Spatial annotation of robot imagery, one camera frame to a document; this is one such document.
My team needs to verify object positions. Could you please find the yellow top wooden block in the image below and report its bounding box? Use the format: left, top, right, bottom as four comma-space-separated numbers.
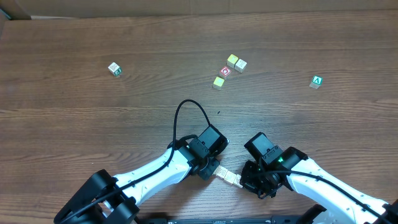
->
233, 174, 243, 188

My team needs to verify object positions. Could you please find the white block with green edge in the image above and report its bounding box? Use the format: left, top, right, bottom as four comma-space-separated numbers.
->
224, 171, 236, 184

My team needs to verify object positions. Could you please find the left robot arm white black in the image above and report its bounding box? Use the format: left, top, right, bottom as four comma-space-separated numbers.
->
53, 125, 229, 224

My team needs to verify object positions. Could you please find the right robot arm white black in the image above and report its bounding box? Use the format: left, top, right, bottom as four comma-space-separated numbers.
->
240, 132, 397, 223

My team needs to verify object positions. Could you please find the yellow block near centre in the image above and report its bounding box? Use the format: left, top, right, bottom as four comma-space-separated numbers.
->
213, 77, 225, 90

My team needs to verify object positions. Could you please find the red circle wooden block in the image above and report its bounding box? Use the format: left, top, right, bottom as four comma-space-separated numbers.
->
219, 66, 232, 80

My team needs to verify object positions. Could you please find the white block at top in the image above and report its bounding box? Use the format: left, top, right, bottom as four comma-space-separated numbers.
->
234, 58, 247, 73

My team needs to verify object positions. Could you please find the yellow block at top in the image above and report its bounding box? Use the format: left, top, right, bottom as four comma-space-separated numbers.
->
226, 54, 239, 68

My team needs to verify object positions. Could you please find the green letter wooden block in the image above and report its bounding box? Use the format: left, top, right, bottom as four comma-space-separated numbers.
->
309, 75, 323, 89

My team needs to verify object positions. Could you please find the white block with green side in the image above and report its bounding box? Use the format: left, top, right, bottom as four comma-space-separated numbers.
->
108, 62, 122, 77

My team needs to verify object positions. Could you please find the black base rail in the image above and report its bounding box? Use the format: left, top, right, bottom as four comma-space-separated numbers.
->
136, 215, 312, 224

